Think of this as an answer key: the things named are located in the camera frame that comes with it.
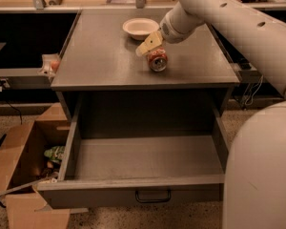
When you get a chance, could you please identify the green snack bag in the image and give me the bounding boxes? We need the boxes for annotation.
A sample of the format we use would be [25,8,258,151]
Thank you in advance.
[44,146,65,164]

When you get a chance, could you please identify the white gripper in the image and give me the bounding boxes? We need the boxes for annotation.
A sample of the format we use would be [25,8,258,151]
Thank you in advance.
[135,14,183,56]

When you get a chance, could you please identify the grey metal cabinet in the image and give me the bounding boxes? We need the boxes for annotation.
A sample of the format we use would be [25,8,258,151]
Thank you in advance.
[51,8,239,117]

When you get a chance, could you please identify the white paper bowl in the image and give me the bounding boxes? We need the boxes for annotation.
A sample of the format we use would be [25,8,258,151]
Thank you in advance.
[123,18,159,41]

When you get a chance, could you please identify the small clear plastic container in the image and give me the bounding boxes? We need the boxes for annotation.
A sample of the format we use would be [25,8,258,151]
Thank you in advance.
[38,53,60,77]

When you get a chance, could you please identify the red coke can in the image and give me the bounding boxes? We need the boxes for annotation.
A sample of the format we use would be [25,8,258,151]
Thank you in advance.
[147,47,168,73]

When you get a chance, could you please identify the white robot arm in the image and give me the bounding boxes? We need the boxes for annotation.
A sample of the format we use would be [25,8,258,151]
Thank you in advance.
[136,0,286,229]

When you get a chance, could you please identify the black drawer handle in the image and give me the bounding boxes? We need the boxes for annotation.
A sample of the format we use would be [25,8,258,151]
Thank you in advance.
[135,190,172,204]

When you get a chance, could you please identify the brown cardboard box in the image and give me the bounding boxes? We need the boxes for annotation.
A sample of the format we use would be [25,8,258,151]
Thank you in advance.
[0,103,70,229]

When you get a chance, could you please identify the open grey top drawer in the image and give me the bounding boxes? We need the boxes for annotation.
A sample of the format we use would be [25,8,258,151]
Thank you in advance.
[37,90,228,208]

